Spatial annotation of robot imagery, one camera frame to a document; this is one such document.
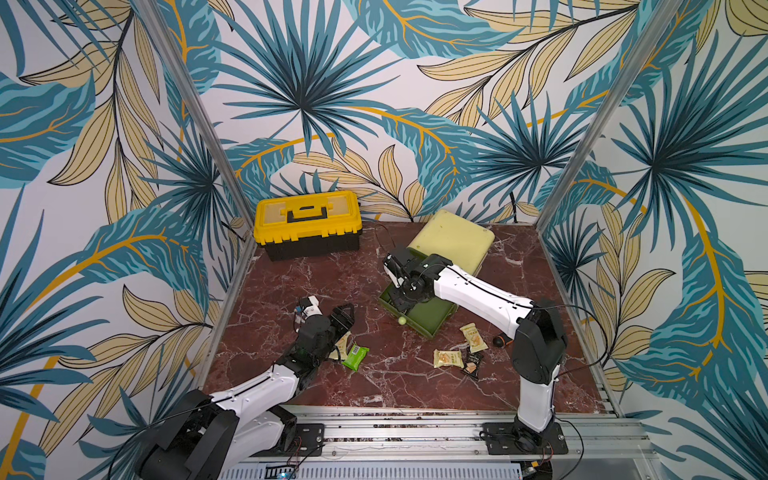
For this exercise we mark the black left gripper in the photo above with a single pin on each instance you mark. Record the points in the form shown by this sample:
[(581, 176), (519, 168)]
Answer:
[(340, 320)]

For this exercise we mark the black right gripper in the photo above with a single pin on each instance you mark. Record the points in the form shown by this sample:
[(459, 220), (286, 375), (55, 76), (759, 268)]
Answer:
[(399, 271)]

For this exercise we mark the bright green snack packet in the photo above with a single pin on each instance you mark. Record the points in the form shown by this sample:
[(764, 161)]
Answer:
[(355, 357)]

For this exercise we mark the green drawer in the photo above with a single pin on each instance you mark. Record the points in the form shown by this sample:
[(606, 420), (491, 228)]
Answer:
[(425, 318)]

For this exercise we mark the cream cookie packet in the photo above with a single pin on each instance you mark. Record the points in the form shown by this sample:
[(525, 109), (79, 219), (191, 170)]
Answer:
[(448, 358), (474, 339)]

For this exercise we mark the black cookie packet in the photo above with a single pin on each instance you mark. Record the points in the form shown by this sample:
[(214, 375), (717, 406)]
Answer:
[(472, 363)]

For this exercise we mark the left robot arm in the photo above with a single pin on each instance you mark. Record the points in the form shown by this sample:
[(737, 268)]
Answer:
[(206, 434)]

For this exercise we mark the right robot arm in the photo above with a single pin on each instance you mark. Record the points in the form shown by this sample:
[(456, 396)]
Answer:
[(536, 331)]

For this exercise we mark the light green drawer cabinet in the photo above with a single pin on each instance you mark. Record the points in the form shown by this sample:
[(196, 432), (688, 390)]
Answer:
[(463, 242)]

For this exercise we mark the black orange screwdriver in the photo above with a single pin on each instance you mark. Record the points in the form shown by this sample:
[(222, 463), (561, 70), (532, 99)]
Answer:
[(502, 341)]

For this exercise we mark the yellow black toolbox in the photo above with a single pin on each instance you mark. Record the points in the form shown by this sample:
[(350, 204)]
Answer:
[(308, 225)]

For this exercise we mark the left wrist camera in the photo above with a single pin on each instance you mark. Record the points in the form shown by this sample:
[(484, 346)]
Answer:
[(307, 307)]

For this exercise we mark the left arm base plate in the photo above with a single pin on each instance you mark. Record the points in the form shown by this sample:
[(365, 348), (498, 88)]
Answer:
[(303, 440)]

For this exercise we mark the aluminium front rail frame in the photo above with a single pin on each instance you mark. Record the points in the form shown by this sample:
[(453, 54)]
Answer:
[(443, 444)]

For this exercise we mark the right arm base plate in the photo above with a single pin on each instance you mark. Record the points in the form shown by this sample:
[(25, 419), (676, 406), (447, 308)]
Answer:
[(514, 438)]

